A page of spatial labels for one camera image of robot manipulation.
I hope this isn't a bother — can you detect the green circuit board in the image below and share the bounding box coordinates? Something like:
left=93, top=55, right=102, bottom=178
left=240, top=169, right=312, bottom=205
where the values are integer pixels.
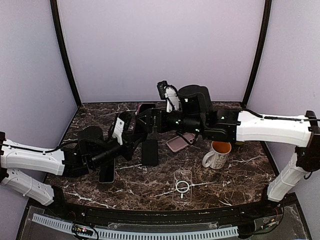
left=71, top=224, right=94, bottom=237

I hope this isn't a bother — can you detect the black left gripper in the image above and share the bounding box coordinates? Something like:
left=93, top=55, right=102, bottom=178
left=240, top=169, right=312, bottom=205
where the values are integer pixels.
left=89, top=131, right=144, bottom=170

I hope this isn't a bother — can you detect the black frame post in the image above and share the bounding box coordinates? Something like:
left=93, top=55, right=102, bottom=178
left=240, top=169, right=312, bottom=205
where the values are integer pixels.
left=49, top=0, right=82, bottom=108
left=241, top=0, right=273, bottom=108

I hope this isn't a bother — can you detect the black front rail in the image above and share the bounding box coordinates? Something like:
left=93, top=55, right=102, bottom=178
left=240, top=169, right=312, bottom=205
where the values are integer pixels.
left=44, top=184, right=301, bottom=227

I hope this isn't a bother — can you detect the white slotted cable duct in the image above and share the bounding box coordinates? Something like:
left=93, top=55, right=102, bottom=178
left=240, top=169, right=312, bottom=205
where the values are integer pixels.
left=31, top=213, right=239, bottom=240

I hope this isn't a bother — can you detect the black phone case with ring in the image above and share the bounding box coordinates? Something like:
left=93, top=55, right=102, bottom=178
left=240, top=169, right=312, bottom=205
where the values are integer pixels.
left=141, top=139, right=159, bottom=167

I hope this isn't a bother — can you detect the white patterned mug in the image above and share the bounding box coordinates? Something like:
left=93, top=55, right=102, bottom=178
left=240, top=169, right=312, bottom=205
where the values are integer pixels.
left=202, top=141, right=232, bottom=170

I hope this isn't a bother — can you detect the silver smartphone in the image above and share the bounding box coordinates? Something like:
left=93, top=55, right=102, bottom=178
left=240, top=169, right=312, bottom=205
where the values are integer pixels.
left=98, top=158, right=116, bottom=184

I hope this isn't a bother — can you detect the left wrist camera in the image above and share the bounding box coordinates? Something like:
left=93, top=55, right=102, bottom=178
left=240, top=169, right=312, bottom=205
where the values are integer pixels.
left=108, top=111, right=132, bottom=146

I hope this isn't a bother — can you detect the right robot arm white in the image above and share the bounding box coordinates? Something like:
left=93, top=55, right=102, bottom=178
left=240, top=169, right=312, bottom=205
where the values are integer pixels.
left=135, top=82, right=320, bottom=217

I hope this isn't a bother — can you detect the black frame post right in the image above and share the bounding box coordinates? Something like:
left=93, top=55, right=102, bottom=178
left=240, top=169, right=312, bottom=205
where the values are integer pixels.
left=241, top=0, right=273, bottom=108

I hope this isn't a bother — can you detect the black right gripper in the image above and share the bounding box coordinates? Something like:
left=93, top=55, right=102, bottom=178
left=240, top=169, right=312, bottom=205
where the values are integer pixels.
left=134, top=107, right=204, bottom=136

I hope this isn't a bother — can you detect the pink phone case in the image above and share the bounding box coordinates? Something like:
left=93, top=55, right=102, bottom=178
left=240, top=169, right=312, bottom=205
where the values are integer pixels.
left=166, top=133, right=196, bottom=153

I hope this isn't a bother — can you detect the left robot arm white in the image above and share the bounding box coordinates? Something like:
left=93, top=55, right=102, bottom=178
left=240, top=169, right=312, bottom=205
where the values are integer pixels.
left=0, top=126, right=148, bottom=218

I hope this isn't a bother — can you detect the black frame post left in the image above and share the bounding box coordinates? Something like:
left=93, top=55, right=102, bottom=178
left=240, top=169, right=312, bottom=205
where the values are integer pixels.
left=49, top=0, right=82, bottom=108

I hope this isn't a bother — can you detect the clear phone case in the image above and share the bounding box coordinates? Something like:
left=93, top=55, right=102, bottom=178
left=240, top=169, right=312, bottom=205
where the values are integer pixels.
left=172, top=170, right=193, bottom=204

